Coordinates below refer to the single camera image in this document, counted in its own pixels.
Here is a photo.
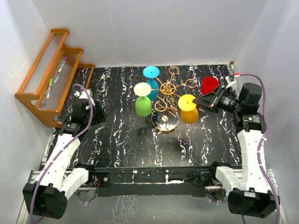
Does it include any yellow wine glass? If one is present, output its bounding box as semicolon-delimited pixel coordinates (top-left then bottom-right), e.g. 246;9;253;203
178;94;199;124

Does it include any wooden tiered shelf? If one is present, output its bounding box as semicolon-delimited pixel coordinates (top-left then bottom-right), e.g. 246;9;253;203
14;28;95;128

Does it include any small grey block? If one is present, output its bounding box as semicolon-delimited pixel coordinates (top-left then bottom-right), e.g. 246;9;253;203
40;101;46;107

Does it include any purple capped marker pen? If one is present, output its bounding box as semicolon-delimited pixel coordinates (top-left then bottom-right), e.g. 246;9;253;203
57;56;68;74

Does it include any red wine glass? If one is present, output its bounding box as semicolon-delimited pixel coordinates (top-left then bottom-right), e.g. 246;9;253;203
201;77;219;95

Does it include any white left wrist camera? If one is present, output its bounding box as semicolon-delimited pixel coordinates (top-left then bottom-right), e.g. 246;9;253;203
74;89;95;110

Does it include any blue wine glass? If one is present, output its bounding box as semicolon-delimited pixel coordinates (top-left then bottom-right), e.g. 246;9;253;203
143;66;160;100

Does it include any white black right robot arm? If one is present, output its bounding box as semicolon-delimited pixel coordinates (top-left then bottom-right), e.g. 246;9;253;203
193;83;280;218

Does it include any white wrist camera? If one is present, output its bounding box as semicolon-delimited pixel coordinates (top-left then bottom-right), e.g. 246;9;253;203
225;73;240;91
74;89;95;110

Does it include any gold wire glass rack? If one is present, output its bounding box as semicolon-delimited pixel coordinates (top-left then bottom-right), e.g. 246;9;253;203
151;66;197;133

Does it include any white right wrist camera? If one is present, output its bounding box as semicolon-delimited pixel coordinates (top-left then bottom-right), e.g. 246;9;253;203
225;73;240;91

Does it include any green capped marker pen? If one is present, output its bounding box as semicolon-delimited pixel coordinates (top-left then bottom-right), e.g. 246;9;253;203
46;78;53;99

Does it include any green wine glass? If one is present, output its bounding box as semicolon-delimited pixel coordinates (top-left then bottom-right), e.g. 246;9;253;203
134;82;152;117

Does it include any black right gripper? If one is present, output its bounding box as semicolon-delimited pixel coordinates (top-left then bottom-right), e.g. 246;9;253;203
192;84;242;114

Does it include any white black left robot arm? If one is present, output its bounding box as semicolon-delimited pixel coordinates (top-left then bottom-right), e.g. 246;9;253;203
22;98;107;224

